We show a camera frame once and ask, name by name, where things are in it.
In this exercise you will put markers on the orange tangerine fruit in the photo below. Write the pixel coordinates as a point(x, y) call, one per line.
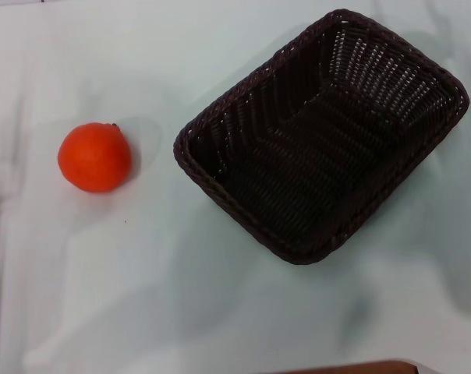
point(94, 157)

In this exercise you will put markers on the black woven rectangular basket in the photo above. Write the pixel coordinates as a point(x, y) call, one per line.
point(317, 156)

